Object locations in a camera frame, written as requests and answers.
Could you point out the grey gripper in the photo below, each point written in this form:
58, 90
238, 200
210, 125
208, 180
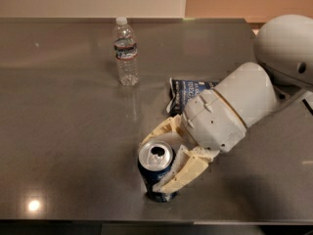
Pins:
213, 119

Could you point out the blue pepsi can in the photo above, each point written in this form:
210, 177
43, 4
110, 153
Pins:
156, 172

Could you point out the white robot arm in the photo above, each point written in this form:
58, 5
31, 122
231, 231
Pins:
282, 73

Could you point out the blue kettle chips bag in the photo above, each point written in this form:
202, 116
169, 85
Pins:
182, 90

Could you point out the clear plastic water bottle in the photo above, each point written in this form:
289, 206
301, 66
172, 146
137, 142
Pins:
125, 52

